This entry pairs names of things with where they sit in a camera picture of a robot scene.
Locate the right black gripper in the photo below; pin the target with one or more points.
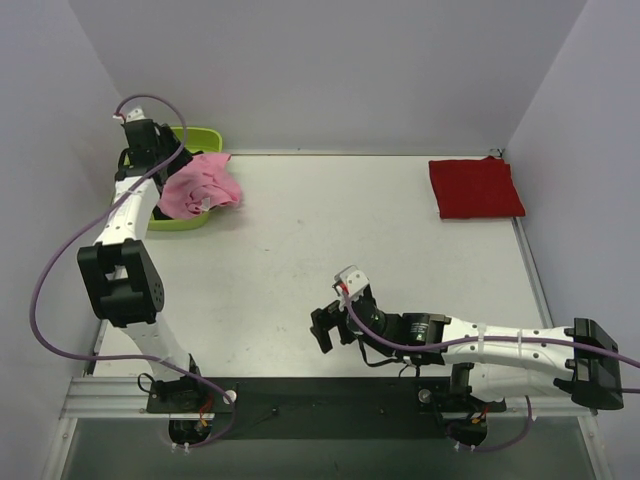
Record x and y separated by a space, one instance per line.
335 324

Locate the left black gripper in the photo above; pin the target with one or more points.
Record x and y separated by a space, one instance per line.
167 154

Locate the green plastic basin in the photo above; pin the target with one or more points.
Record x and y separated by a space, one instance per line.
195 138

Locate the pink t shirt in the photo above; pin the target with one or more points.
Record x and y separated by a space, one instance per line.
204 183

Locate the red t shirt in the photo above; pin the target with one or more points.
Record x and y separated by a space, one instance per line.
475 189

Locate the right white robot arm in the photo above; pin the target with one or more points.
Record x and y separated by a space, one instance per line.
488 363

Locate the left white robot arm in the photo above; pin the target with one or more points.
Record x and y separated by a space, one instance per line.
121 280

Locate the black t shirt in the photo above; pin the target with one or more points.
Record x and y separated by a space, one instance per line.
184 158

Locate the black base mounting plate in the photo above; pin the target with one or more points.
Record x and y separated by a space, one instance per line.
357 408

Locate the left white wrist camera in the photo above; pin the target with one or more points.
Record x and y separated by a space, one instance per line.
123 116

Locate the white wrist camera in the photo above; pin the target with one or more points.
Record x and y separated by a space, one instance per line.
351 281
123 116

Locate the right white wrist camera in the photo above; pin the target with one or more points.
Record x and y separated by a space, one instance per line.
351 281

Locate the aluminium extrusion rail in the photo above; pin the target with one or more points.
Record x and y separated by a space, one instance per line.
104 397

